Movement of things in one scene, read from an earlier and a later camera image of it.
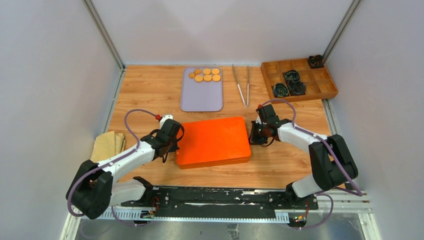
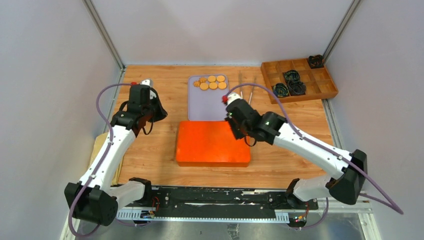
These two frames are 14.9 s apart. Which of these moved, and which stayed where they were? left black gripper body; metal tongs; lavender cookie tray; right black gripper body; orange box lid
Moved: metal tongs; right black gripper body; left black gripper body; lavender cookie tray
Stayed: orange box lid
